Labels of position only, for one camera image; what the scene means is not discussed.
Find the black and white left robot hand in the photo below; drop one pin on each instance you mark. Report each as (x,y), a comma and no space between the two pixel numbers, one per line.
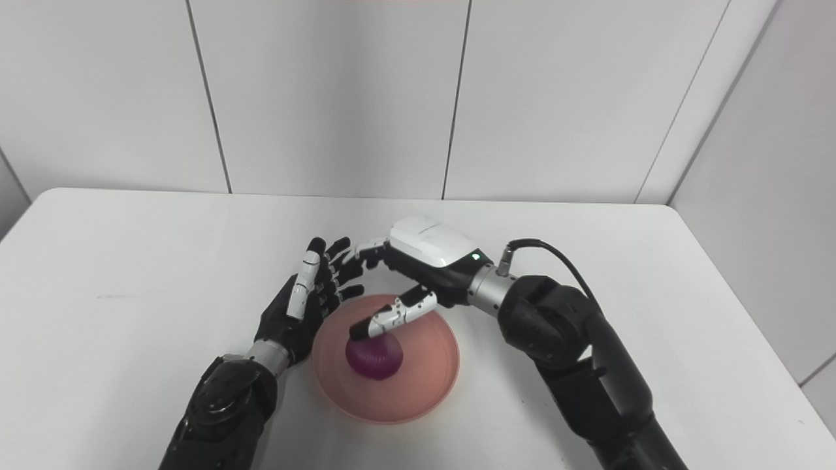
(287,326)

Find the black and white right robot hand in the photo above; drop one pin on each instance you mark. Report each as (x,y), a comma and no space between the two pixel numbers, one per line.
(431,251)

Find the purple red onion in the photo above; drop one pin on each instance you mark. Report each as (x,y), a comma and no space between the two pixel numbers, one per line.
(375,359)

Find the pink round plate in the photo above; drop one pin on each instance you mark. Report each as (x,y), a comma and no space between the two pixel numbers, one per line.
(424,365)

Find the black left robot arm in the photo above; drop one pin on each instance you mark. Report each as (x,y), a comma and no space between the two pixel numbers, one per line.
(222,411)

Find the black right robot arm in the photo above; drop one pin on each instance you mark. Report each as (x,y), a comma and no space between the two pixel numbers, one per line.
(562,339)

